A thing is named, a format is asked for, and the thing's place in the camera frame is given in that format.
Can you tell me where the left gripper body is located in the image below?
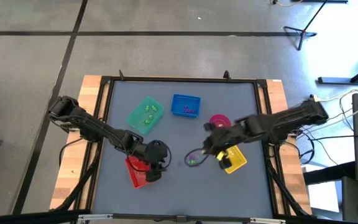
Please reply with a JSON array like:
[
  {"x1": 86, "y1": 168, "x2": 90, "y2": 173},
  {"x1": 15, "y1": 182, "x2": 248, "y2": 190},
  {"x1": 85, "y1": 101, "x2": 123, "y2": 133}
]
[{"x1": 146, "y1": 161, "x2": 167, "y2": 175}]

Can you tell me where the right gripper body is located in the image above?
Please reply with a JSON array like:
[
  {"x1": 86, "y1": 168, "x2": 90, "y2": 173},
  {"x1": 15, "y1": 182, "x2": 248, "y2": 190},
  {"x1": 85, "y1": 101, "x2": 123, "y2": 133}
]
[{"x1": 204, "y1": 138, "x2": 231, "y2": 162}]

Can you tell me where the red plastic basket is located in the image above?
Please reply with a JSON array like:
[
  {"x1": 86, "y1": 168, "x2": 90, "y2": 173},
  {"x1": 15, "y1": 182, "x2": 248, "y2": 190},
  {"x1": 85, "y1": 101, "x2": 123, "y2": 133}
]
[{"x1": 124, "y1": 155, "x2": 154, "y2": 189}]

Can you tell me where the blue plastic basket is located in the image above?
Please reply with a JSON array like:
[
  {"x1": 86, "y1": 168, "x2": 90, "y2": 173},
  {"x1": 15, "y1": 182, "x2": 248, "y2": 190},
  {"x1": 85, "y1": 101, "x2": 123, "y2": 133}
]
[{"x1": 170, "y1": 93, "x2": 201, "y2": 118}]

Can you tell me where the yellow plastic basket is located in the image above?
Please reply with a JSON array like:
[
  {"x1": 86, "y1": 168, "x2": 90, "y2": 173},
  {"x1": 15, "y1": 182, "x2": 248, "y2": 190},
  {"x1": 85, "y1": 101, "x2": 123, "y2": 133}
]
[{"x1": 224, "y1": 145, "x2": 248, "y2": 174}]

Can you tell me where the pink plastic bowl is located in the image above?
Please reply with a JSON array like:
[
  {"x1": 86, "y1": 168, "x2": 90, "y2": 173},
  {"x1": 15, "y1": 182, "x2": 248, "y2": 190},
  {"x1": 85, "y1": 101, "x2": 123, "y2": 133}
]
[{"x1": 209, "y1": 114, "x2": 232, "y2": 129}]

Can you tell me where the teal translucent plastic bin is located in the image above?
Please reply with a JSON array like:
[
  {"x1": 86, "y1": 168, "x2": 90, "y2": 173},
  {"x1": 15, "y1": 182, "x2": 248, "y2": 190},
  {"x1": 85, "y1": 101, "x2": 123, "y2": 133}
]
[{"x1": 125, "y1": 95, "x2": 164, "y2": 136}]

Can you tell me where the wooden table board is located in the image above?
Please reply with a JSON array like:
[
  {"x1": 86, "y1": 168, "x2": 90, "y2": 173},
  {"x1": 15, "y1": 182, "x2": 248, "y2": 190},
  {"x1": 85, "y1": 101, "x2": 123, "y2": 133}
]
[{"x1": 48, "y1": 74, "x2": 313, "y2": 216}]

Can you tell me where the black floor stand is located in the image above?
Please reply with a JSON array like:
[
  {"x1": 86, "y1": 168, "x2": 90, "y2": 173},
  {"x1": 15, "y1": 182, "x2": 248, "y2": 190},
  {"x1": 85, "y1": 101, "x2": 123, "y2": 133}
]
[{"x1": 318, "y1": 60, "x2": 358, "y2": 85}]

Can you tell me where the black tripod stand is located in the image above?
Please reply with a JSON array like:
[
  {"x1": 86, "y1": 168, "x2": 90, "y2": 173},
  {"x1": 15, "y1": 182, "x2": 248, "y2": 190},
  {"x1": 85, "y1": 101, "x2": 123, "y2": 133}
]
[{"x1": 283, "y1": 0, "x2": 329, "y2": 51}]

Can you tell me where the black left camera cable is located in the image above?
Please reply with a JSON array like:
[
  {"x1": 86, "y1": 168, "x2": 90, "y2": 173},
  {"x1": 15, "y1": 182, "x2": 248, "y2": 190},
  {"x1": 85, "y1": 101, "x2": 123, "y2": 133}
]
[{"x1": 149, "y1": 139, "x2": 173, "y2": 171}]

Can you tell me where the silver beam bracket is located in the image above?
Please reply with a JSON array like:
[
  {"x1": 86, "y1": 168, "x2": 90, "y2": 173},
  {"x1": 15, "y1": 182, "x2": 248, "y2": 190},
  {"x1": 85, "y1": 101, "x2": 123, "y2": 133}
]
[
  {"x1": 249, "y1": 217, "x2": 287, "y2": 224},
  {"x1": 78, "y1": 213, "x2": 114, "y2": 222}
]

